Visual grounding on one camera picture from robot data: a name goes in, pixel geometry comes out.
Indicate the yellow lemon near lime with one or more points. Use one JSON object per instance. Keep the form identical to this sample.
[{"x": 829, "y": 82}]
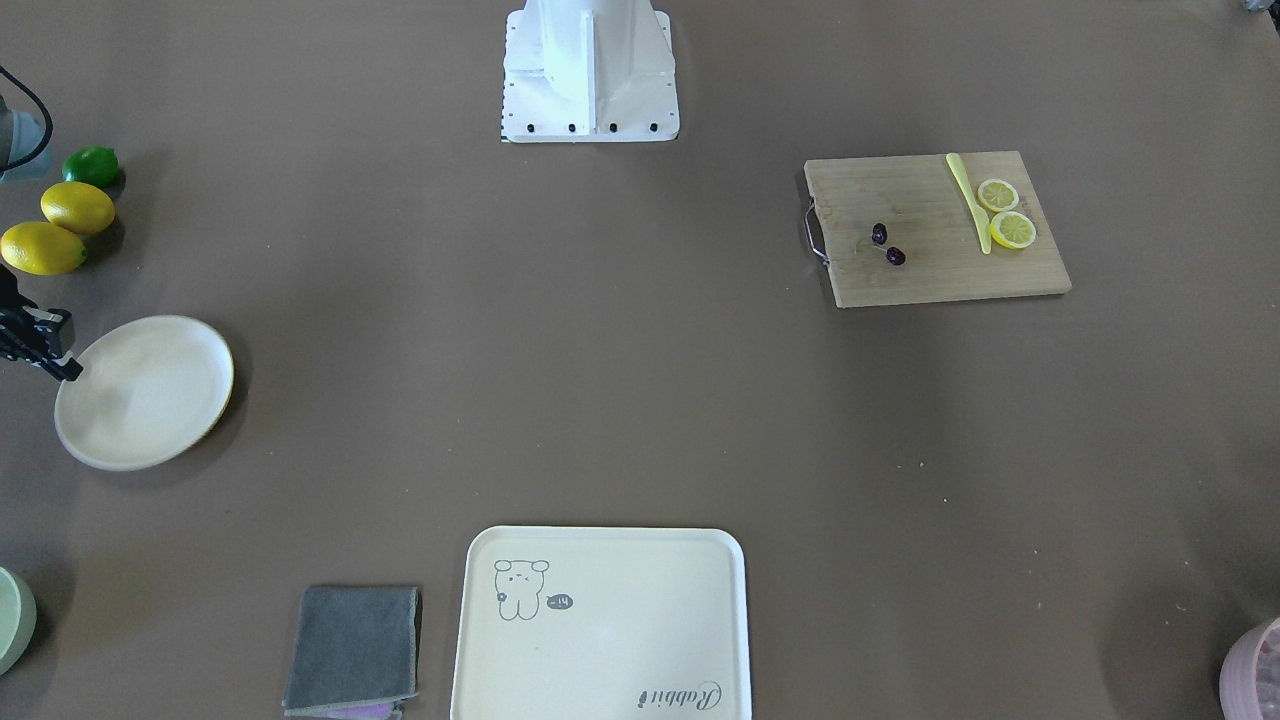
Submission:
[{"x": 79, "y": 207}]

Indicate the wooden cutting board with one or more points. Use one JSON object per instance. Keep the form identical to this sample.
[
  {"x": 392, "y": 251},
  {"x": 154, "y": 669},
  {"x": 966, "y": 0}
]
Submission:
[{"x": 926, "y": 217}]

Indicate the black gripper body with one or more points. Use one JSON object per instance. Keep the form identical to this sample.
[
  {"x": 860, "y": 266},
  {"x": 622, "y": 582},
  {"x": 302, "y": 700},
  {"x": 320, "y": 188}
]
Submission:
[{"x": 30, "y": 335}]

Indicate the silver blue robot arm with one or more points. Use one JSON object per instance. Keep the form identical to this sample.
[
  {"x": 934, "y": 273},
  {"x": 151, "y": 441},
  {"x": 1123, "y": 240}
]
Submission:
[{"x": 23, "y": 141}]

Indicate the lemon slice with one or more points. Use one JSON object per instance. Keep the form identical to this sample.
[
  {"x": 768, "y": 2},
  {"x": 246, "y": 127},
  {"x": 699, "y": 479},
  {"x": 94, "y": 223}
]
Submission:
[
  {"x": 1012, "y": 230},
  {"x": 997, "y": 195}
]

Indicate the round cream plate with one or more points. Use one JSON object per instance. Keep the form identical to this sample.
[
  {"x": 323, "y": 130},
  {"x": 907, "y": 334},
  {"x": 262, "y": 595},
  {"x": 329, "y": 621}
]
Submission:
[{"x": 149, "y": 390}]

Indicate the yellow-green plastic knife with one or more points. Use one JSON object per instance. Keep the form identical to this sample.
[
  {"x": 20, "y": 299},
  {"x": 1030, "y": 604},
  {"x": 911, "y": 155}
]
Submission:
[{"x": 979, "y": 215}]

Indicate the lemon slice upper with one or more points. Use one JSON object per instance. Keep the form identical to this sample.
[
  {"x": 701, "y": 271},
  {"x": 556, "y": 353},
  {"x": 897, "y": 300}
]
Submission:
[{"x": 997, "y": 195}]

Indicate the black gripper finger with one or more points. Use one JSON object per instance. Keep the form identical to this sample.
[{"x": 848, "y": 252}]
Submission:
[{"x": 62, "y": 368}]

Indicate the dark red cherry pair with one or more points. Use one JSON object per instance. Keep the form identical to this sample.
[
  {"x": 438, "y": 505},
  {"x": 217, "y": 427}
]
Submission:
[{"x": 879, "y": 238}]

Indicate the folded grey cloth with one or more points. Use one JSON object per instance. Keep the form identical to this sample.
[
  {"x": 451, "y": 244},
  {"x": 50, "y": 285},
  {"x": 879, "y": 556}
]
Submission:
[{"x": 355, "y": 652}]

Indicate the mint green bowl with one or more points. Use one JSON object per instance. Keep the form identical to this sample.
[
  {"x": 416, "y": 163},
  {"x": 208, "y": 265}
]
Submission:
[{"x": 18, "y": 618}]

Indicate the lemon slice lower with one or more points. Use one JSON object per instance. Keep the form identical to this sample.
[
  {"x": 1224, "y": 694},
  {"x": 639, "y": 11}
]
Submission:
[{"x": 1012, "y": 230}]

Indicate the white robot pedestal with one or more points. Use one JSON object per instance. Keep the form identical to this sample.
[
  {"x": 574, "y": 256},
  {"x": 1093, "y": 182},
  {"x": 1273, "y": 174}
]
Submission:
[{"x": 589, "y": 72}]

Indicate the green lime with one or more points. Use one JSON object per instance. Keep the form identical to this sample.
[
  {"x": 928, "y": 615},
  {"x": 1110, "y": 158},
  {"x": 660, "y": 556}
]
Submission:
[{"x": 95, "y": 165}]

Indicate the yellow lemon outer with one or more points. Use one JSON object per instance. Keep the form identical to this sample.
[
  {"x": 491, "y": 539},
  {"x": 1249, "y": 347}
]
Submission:
[{"x": 42, "y": 248}]

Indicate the cream rectangular tray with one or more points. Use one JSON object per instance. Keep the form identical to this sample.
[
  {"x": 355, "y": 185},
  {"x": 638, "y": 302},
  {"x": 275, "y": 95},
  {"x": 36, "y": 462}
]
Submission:
[{"x": 603, "y": 623}]

